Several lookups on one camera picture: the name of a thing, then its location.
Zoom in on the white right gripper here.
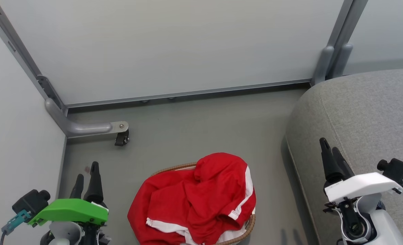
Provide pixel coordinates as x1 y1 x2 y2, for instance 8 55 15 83
319 137 403 204

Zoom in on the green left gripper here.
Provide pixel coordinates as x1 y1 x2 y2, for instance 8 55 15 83
28 162 109 227

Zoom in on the red garment with white trim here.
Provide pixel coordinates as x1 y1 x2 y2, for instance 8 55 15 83
127 152 257 245

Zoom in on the grey fabric sofa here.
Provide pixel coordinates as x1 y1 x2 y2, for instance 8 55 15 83
285 67 403 245

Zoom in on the grey metal partition foot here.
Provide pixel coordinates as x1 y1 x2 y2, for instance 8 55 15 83
45 98 129 138

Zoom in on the black caster wheel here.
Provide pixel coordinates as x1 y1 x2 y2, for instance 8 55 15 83
114 130 130 147

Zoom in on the brown woven laundry basket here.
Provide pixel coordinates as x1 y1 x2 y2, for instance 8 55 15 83
150 162 257 245

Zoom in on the grey partition foot tube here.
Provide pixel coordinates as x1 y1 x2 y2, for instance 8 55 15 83
330 43 354 79
311 45 335 86

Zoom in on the left arm cable teal plug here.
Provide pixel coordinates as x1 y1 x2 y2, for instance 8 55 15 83
0 209 32 245

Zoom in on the grey partition bottom rail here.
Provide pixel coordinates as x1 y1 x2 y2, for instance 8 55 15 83
64 79 313 109

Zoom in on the grey double partition frame post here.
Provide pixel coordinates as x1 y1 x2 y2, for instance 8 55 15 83
326 0 369 50

